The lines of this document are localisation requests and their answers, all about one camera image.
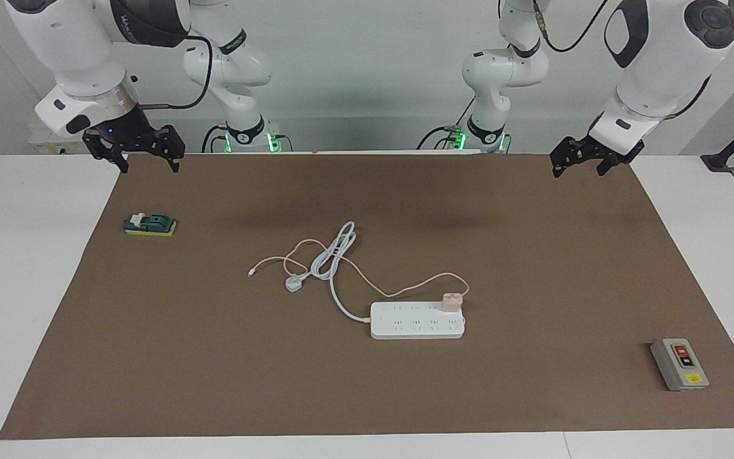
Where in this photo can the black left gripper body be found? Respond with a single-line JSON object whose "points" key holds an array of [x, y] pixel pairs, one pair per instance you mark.
{"points": [[587, 150]]}

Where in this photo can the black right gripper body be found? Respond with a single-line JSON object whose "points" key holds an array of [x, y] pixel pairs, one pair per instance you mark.
{"points": [[131, 137]]}

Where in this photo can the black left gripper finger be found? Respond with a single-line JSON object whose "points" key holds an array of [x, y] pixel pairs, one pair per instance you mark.
{"points": [[557, 171], [604, 167]]}

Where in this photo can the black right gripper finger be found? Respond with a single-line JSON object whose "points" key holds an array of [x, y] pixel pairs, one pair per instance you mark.
{"points": [[174, 163], [122, 162]]}

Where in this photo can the pink charger adapter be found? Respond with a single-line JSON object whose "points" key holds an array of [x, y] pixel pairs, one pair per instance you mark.
{"points": [[452, 302]]}

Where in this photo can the white power strip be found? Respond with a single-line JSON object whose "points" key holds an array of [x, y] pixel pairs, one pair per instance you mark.
{"points": [[415, 322]]}

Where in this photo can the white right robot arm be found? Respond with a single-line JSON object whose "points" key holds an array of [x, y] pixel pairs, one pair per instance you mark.
{"points": [[80, 57]]}

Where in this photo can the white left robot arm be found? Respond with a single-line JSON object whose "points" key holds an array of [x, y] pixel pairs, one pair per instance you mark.
{"points": [[660, 64]]}

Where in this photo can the white box with labels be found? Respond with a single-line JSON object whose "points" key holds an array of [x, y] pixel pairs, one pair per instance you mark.
{"points": [[48, 145]]}

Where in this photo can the brown table mat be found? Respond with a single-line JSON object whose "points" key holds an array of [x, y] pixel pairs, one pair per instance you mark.
{"points": [[278, 382]]}

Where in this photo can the green knife switch yellow base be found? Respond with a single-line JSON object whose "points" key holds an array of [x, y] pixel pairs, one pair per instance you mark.
{"points": [[150, 224]]}

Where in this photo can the grey push-button switch box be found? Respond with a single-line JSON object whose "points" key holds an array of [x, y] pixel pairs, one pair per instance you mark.
{"points": [[679, 364]]}

